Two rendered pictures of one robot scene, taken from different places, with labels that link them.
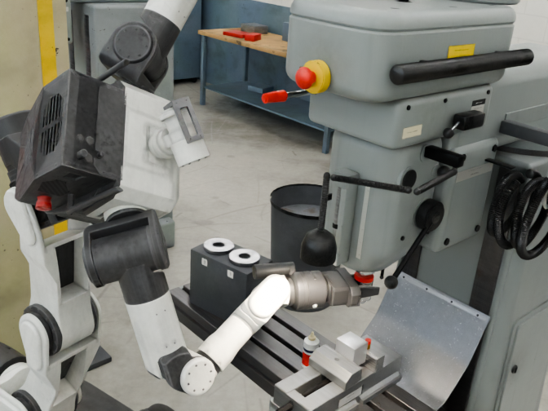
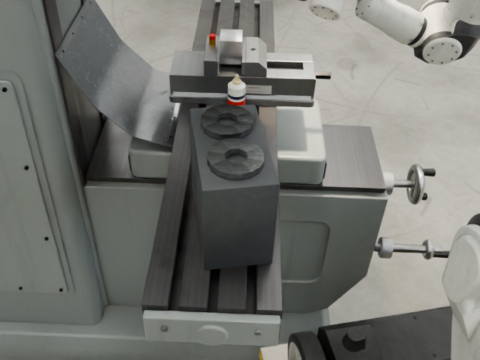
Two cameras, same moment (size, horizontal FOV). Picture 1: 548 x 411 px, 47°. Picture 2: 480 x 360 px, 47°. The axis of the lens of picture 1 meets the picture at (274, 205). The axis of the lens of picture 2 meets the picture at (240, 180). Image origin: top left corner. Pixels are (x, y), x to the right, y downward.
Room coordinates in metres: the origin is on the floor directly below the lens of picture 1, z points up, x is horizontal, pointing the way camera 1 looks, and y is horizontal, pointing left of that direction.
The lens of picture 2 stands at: (2.16, 0.63, 1.68)
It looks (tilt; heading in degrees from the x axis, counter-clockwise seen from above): 41 degrees down; 224
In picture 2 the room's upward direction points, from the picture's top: 2 degrees clockwise
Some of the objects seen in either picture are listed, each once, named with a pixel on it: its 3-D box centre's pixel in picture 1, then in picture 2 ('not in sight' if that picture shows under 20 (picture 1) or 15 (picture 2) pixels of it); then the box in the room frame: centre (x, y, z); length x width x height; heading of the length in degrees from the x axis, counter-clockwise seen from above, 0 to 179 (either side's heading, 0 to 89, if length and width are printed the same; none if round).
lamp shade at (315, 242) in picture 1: (319, 244); not in sight; (1.13, -0.10, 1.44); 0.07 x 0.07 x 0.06
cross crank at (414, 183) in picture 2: not in sight; (402, 183); (0.98, 0.14, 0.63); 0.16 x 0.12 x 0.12; 133
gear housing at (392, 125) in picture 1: (401, 102); not in sight; (1.35, -0.26, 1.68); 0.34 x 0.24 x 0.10; 133
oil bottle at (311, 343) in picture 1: (311, 349); (236, 95); (1.40, -0.13, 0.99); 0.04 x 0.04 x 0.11
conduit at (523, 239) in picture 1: (514, 208); not in sight; (1.36, -0.56, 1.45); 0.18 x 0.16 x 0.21; 133
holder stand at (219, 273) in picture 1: (230, 280); (230, 182); (1.65, 0.11, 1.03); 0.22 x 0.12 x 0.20; 54
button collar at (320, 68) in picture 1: (315, 77); not in sight; (1.17, -0.06, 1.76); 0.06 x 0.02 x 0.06; 43
